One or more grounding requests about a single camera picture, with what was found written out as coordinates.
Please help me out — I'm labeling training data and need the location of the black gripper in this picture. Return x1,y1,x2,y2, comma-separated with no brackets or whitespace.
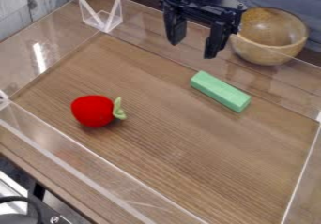
162,0,248,59

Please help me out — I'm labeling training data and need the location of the red plush strawberry toy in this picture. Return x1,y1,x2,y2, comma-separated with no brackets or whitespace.
70,95,127,127

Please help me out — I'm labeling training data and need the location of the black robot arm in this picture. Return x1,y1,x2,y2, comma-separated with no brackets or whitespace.
161,0,246,59

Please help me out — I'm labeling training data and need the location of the wooden bowl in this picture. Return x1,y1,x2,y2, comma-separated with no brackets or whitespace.
230,7,311,66

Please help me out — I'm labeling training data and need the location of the green rectangular block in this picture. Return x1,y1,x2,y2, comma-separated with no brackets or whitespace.
190,71,252,112

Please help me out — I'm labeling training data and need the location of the clear acrylic corner bracket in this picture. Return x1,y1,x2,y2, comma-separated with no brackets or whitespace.
78,0,123,33

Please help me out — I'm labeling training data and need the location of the clear acrylic tray wall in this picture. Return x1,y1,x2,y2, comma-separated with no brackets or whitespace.
0,91,209,224

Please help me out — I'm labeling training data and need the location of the black cable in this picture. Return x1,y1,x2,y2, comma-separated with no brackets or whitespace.
0,195,44,224

